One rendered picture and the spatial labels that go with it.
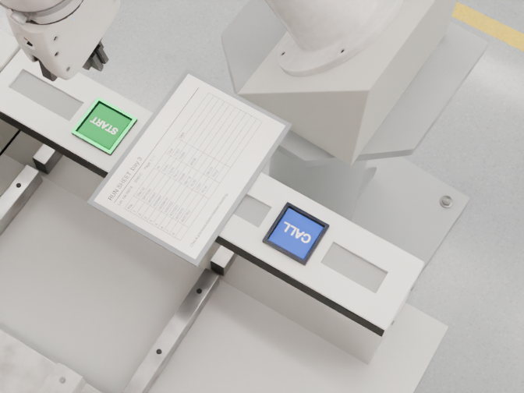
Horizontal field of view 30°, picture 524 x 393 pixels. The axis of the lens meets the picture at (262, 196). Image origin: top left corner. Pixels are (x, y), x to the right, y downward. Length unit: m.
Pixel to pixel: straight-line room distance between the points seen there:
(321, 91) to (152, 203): 0.25
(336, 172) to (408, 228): 0.68
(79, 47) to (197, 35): 1.45
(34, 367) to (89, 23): 0.42
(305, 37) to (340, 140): 0.14
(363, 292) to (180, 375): 0.25
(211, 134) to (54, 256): 0.26
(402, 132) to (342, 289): 0.33
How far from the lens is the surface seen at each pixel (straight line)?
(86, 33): 0.94
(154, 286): 1.23
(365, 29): 1.23
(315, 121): 1.26
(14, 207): 1.27
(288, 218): 1.10
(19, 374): 1.15
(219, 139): 1.15
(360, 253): 1.10
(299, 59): 1.27
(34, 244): 1.27
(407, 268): 1.10
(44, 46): 0.90
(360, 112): 1.18
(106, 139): 1.15
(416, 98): 1.36
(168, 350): 1.17
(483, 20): 2.49
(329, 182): 1.53
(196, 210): 1.11
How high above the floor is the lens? 1.97
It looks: 65 degrees down
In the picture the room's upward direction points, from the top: 4 degrees clockwise
